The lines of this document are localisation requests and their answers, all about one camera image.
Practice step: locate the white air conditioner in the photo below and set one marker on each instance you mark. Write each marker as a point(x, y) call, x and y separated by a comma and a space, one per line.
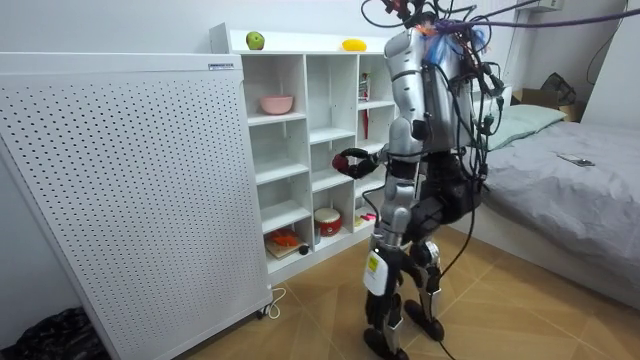
point(542, 5)

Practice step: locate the robot body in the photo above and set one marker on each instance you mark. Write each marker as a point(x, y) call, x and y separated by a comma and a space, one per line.
point(442, 110)

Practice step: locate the pink bowl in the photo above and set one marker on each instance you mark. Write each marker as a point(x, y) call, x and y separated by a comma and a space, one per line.
point(276, 104)

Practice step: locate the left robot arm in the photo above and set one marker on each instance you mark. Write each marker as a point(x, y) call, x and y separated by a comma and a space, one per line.
point(407, 90)

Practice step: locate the cardboard box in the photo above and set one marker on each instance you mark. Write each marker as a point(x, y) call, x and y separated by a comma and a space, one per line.
point(537, 97)

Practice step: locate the green apple soft toy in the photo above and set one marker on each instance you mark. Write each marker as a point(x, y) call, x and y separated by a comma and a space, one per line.
point(255, 41)

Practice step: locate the white shelf unit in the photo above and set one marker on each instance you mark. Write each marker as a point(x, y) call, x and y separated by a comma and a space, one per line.
point(330, 130)

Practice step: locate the robot legs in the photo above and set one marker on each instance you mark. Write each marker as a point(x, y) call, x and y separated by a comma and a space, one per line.
point(430, 280)

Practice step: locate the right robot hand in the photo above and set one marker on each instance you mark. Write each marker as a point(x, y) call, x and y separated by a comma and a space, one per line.
point(361, 167)

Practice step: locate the white perforated panel cabinet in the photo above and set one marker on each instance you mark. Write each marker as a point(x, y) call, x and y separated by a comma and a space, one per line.
point(130, 210)

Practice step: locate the grey bed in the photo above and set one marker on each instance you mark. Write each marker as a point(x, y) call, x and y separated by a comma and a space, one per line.
point(565, 200)

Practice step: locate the red round pot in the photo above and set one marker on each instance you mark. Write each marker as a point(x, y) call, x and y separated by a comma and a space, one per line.
point(328, 222)

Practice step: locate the orange soft toy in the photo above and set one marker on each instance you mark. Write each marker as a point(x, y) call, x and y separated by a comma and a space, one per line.
point(285, 238)

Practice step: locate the yellow soft toy fruit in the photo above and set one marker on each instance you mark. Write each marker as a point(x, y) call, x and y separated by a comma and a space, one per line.
point(354, 45)

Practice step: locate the black bag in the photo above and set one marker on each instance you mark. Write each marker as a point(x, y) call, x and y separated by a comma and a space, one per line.
point(557, 87)

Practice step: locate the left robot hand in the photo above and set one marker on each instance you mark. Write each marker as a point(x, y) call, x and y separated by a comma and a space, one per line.
point(376, 272)

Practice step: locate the red soft toy fruit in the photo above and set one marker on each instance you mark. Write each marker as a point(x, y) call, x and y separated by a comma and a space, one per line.
point(340, 162)

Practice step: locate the pale green pillow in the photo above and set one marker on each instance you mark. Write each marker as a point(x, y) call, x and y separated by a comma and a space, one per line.
point(525, 122)

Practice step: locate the black plastic sack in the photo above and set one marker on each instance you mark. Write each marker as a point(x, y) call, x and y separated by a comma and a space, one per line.
point(55, 337)

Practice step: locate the pink small item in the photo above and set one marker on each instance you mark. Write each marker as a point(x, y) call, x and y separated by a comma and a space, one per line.
point(368, 217)

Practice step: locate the wooden board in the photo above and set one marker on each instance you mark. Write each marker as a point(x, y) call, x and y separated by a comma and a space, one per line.
point(282, 249)

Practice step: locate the flat device on bed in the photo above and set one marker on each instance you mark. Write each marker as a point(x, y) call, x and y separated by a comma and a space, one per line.
point(576, 160)

